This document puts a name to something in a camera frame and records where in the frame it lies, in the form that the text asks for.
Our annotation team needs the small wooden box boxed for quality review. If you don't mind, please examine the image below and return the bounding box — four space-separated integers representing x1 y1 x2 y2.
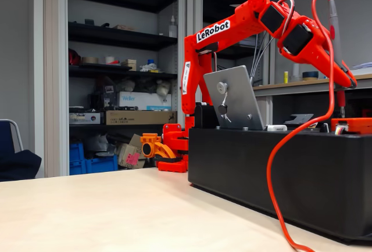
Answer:
121 59 137 71

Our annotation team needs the white plastic bottle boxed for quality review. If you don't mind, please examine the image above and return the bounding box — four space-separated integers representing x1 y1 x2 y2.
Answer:
169 15 178 38

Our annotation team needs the tall blue plastic crate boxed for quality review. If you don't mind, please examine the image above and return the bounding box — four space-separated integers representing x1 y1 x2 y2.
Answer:
69 143 85 176

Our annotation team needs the blue metal frame chair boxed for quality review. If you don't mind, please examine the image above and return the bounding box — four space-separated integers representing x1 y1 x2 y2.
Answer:
0 118 24 154

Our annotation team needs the wooden top desk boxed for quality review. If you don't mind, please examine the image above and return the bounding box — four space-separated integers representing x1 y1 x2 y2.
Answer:
251 73 372 127

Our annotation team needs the white paper stack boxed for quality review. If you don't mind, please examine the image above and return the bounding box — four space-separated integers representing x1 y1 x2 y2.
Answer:
350 62 372 76

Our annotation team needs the grey metal hinged lid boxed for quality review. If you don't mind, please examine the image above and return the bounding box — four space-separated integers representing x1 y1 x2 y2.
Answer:
203 65 265 131

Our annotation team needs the grey test probe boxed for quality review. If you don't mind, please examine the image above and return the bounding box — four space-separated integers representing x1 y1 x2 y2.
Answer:
327 0 347 118

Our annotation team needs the white stuffed bag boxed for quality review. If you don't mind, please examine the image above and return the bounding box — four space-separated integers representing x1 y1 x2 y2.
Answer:
156 80 172 96

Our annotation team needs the small brown cardboard box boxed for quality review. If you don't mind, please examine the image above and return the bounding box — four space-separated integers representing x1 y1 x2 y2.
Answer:
129 134 144 148

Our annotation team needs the white Weller box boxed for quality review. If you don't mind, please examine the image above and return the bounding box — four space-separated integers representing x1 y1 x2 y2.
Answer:
117 91 172 111

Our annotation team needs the long brown cardboard box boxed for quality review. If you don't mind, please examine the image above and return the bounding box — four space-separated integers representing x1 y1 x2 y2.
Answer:
105 110 178 125

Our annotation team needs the orange printed clamp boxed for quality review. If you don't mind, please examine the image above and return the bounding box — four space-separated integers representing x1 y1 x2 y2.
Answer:
140 133 178 160

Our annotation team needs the red probe cable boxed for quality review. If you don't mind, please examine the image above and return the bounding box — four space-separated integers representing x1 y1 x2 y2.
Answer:
266 0 335 252

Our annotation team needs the black task box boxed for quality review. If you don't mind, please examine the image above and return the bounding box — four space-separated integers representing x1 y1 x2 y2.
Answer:
188 127 372 246

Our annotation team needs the low blue plastic crate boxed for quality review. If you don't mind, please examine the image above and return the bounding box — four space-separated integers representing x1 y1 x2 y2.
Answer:
84 154 119 174

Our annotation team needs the grey white flat box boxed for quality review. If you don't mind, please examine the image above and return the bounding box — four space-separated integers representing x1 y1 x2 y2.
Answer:
69 112 105 125

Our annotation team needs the multicolour ribbon cable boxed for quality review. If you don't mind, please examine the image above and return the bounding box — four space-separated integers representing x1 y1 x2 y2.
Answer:
334 123 349 136

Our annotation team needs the red rounded object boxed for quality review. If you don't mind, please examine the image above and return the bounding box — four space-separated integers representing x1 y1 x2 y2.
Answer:
69 48 82 66

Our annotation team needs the cardboard box pink sticker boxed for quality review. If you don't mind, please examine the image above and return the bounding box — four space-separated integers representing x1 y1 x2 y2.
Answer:
117 143 146 169

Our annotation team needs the red display module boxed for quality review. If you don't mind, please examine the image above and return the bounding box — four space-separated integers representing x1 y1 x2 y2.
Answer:
331 117 372 135

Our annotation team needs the black latch bracket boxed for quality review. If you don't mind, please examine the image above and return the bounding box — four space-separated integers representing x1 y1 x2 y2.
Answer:
283 113 319 128

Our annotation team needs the dark jacket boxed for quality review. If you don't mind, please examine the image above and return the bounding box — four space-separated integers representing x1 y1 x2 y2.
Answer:
0 149 42 182

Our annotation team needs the grey crumpled plastic bag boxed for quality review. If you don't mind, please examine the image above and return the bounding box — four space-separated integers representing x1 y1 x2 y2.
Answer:
85 134 117 157

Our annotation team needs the white crumpled cloth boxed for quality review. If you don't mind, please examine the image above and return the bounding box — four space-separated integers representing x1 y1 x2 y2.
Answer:
139 63 160 73

